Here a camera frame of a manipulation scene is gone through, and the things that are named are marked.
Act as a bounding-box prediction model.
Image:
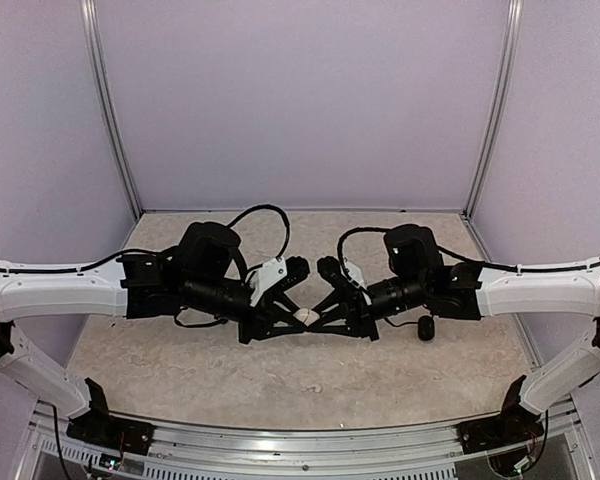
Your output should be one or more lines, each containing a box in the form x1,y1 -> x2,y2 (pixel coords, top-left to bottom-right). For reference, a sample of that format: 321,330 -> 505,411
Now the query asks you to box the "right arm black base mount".
457,375 -> 545,454

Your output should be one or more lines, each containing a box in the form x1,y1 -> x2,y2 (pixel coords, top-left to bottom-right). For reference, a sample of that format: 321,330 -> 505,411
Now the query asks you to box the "aluminium frame post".
79,0 -> 144,221
463,0 -> 524,217

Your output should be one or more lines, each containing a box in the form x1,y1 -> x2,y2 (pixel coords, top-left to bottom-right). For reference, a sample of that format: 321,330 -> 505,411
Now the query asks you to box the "left aluminium frame post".
79,0 -> 144,221

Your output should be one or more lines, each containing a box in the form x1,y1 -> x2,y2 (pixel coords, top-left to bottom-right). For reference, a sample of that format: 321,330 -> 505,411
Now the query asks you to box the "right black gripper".
308,273 -> 429,342

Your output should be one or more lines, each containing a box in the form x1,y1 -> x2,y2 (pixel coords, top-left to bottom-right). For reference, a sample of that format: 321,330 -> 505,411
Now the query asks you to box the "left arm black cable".
229,203 -> 292,261

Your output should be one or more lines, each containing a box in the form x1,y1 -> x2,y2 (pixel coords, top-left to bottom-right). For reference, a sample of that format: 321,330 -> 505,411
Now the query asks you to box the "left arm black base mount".
67,378 -> 155,456

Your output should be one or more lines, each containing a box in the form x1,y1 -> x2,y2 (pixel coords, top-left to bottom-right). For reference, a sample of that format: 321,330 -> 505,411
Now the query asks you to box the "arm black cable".
335,226 -> 396,266
229,203 -> 292,261

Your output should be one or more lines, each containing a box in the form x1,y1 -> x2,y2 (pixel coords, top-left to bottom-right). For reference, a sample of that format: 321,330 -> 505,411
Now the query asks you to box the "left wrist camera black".
281,256 -> 310,290

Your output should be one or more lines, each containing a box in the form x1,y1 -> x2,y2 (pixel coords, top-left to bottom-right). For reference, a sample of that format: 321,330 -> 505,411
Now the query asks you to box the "right aluminium frame post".
463,0 -> 524,217

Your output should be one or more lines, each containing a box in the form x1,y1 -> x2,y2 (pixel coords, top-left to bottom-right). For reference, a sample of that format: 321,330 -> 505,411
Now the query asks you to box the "front aluminium rail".
19,394 -> 594,480

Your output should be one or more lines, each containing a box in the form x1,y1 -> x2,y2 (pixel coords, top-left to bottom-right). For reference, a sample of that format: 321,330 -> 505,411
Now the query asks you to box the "black oval charging case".
417,315 -> 435,342

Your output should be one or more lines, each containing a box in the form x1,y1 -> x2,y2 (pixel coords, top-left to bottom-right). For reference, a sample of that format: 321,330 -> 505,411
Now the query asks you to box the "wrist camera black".
317,256 -> 343,289
281,256 -> 310,290

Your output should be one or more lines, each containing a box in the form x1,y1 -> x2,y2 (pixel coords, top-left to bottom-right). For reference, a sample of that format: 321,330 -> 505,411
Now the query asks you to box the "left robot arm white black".
0,222 -> 309,445

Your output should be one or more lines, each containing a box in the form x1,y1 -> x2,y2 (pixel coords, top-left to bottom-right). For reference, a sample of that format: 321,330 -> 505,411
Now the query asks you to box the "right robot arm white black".
306,224 -> 600,444

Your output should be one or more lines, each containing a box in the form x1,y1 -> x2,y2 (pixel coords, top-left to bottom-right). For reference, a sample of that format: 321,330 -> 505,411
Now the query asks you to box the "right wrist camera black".
317,256 -> 343,289

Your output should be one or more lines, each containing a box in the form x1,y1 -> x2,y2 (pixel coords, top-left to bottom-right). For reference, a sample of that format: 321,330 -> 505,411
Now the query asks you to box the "white earbud charging case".
294,308 -> 320,326

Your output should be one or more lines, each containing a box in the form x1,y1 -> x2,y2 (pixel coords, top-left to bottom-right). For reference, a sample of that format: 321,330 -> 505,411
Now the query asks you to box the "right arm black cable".
335,226 -> 396,266

